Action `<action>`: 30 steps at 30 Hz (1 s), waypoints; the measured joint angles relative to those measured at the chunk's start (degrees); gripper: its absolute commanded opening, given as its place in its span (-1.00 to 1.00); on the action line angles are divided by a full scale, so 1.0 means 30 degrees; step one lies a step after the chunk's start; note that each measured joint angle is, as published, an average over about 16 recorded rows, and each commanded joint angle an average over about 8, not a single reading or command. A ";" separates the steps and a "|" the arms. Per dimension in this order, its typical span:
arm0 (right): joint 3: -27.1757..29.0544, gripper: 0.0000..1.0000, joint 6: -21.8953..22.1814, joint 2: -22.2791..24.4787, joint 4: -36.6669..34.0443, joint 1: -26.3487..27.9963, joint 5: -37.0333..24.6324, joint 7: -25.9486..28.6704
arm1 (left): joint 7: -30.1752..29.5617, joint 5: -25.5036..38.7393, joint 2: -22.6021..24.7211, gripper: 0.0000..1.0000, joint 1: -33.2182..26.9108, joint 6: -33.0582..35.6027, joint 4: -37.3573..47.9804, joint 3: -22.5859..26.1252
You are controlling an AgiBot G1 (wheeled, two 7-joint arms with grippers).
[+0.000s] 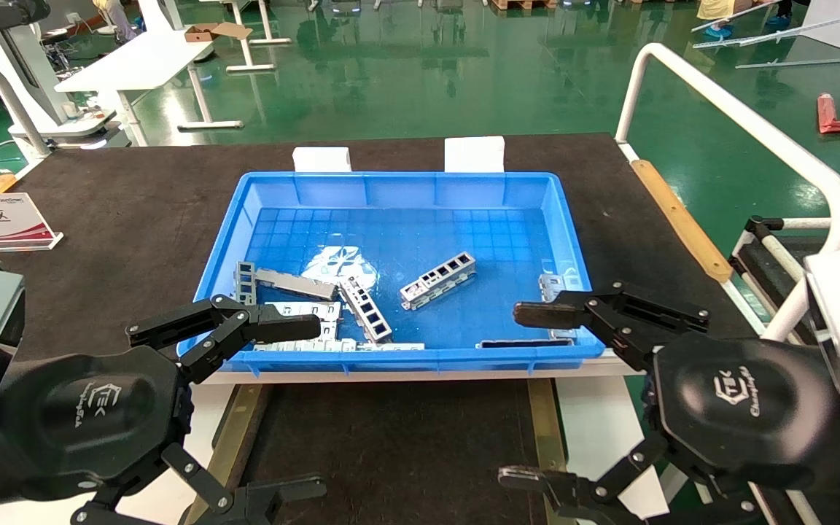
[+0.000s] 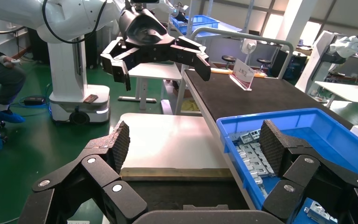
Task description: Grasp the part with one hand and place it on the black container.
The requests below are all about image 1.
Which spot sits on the white frame rail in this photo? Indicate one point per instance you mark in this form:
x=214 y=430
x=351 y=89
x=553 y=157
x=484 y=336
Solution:
x=755 y=262

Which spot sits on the small folded metal bracket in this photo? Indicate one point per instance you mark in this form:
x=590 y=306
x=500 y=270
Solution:
x=555 y=286

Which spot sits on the long wooden edge strip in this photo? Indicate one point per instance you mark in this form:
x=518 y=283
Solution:
x=682 y=222

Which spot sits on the white machine base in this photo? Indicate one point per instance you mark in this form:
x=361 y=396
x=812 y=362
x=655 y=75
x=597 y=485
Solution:
x=77 y=127

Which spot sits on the metal bracket with square holes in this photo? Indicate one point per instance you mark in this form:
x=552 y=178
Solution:
x=354 y=293
x=443 y=286

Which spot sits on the white table leg frame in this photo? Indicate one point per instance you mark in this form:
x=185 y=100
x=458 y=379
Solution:
x=249 y=67

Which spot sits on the white machine column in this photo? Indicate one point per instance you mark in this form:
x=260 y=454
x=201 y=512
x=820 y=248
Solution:
x=30 y=73

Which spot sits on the white slotted metal bracket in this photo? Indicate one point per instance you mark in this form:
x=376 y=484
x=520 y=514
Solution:
x=331 y=313

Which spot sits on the open cardboard box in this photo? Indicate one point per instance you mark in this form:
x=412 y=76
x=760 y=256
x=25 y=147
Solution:
x=205 y=32

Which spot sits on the person in yellow clothes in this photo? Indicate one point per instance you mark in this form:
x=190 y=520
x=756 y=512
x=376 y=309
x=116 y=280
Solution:
x=715 y=9

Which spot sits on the blue plastic bin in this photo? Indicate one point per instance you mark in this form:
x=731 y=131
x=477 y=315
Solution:
x=464 y=233

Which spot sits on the white work table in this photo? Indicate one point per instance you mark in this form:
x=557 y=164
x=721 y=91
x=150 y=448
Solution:
x=143 y=62

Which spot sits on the white foam block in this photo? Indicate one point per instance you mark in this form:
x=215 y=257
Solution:
x=321 y=160
x=474 y=154

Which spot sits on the person in beige clothes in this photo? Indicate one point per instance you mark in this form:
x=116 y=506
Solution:
x=110 y=11

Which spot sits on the dark flat metal strip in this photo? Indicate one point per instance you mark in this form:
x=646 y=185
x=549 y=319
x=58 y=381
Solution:
x=522 y=343

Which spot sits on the grey curved tube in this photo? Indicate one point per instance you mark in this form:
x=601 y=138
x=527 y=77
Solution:
x=25 y=120

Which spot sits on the flat grey metal bracket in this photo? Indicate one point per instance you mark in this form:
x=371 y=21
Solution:
x=296 y=284

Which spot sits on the white and red sign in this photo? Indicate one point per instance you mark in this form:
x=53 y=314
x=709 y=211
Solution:
x=1 y=222

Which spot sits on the white tube rail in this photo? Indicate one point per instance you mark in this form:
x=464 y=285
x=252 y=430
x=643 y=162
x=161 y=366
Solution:
x=719 y=102

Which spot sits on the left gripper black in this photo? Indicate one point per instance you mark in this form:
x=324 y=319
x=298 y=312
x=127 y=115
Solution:
x=92 y=415

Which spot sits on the upright metal ladder bracket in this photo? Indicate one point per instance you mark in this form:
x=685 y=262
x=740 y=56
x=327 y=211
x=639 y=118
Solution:
x=238 y=284

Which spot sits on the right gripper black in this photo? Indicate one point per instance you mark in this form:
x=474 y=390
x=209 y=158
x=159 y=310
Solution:
x=741 y=408

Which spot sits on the aluminium profile bar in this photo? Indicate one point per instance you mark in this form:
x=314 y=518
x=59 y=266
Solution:
x=770 y=31

